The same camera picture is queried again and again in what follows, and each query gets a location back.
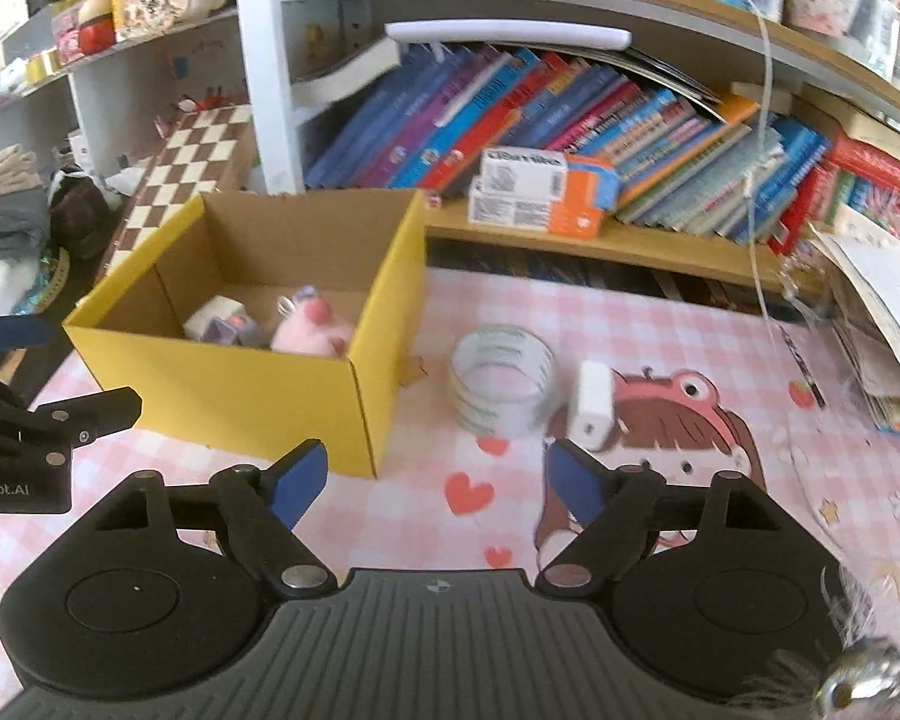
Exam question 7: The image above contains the pink plush toy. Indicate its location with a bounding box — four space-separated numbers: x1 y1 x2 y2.
269 288 354 359

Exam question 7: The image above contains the row of books on shelf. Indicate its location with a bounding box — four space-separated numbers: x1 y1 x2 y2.
290 35 900 257

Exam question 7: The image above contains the yellow cardboard box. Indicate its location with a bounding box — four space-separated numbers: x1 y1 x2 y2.
64 190 425 478

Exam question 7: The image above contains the white sponge block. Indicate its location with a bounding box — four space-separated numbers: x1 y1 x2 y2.
183 294 244 341

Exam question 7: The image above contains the orange white box upper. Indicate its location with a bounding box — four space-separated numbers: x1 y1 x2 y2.
479 146 621 211

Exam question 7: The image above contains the stack of papers and books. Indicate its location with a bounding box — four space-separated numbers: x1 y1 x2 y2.
809 206 900 434

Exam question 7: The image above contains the clear packing tape roll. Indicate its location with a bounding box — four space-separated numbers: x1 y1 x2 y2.
447 323 559 440

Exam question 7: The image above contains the wooden shelf board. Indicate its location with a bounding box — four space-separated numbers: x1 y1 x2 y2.
422 196 828 298

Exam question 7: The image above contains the grey toy truck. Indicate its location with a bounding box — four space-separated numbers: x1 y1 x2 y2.
199 314 268 348

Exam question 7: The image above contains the orange white box lower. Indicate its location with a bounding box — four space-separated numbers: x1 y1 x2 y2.
468 177 605 241

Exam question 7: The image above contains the checkered board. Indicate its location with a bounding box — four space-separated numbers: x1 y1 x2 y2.
97 104 258 280

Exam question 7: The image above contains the black marker pen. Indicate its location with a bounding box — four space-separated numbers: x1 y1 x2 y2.
779 327 827 410

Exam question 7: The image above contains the white charging cable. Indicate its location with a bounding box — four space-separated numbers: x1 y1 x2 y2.
677 0 797 332

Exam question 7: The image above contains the orange white box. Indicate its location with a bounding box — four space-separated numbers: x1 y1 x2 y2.
479 146 621 211
468 177 605 241

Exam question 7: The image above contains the white flat device on books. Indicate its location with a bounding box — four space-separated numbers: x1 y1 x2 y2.
385 18 632 50

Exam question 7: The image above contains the white charger adapter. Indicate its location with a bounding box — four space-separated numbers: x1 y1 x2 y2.
567 361 616 452

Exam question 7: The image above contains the pink cartoon desk mat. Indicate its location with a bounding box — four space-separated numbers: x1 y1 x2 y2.
0 265 900 706

